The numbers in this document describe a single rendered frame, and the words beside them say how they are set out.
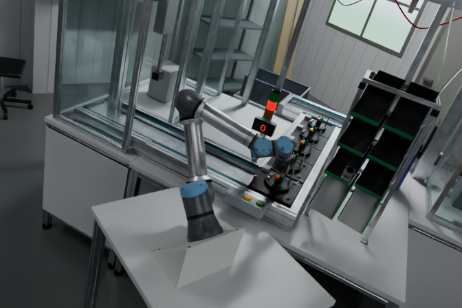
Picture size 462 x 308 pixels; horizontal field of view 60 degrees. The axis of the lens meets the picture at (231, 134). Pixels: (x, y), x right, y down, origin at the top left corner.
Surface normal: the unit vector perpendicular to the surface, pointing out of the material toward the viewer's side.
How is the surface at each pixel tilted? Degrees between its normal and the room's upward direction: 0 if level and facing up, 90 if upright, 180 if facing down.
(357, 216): 45
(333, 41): 90
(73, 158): 90
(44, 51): 90
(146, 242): 0
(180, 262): 90
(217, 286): 0
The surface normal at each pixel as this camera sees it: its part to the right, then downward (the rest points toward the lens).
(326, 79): -0.76, 0.11
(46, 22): 0.60, 0.50
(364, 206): -0.21, -0.43
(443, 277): -0.40, 0.33
